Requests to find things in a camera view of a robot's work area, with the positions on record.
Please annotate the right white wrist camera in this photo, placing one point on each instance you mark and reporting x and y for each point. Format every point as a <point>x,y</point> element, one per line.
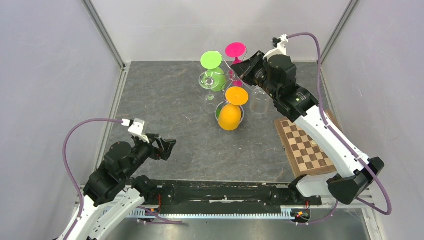
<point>279,47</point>

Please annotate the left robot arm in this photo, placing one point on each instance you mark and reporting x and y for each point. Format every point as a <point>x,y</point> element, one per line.
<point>104,184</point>

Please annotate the chrome wine glass rack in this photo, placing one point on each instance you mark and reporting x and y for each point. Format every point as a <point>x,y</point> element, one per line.
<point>225,66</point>

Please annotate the white slotted cable duct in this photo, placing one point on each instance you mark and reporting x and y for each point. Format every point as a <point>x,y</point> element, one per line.
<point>285,214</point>

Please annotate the clear wine glass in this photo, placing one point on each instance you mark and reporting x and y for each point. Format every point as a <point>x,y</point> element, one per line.
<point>210,97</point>

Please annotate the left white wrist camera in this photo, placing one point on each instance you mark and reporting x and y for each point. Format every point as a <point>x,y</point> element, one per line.
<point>136,127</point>

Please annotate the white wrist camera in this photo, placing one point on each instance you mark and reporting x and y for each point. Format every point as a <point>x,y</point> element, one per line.
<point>136,127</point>
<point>279,47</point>

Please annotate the wooden chessboard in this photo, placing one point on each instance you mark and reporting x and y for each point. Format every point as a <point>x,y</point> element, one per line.
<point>304,158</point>

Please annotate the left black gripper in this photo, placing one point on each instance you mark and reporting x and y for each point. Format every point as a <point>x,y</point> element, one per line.
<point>158,153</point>

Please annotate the green wine glass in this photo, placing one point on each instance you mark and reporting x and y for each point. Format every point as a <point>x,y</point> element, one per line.
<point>211,61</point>

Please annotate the orange wine glass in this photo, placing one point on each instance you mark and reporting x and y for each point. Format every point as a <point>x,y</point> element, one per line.
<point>230,114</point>

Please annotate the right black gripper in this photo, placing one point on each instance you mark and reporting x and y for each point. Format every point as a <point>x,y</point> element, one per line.
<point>244,69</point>

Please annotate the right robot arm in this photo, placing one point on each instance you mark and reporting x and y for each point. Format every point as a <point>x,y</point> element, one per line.
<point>355,171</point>

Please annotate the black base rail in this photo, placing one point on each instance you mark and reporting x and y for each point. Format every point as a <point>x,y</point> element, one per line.
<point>224,197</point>

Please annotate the clear glass near front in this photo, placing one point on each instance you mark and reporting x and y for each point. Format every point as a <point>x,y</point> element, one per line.
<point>259,101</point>

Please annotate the pink wine glass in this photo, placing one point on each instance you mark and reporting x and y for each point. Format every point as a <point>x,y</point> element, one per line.
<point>235,50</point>

